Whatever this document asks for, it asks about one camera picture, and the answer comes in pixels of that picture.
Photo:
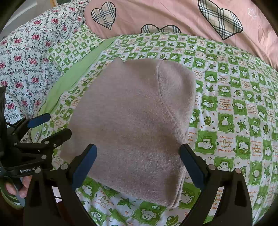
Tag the green checkered pillow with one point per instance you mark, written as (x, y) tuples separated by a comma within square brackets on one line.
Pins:
[(66, 54)]

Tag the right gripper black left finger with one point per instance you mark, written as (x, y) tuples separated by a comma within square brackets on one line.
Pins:
[(51, 197)]

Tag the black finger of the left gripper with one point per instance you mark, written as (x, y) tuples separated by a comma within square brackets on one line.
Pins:
[(47, 144), (18, 130)]

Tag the pink heart-patterned duvet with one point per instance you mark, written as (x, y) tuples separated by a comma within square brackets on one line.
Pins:
[(238, 23)]

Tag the white floral bed sheet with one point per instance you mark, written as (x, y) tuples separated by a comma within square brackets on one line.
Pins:
[(26, 72)]

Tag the green checkered frog quilt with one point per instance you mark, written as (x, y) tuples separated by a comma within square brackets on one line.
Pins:
[(234, 121)]

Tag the taupe knit sweater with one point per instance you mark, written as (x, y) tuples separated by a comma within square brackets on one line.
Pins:
[(137, 114)]

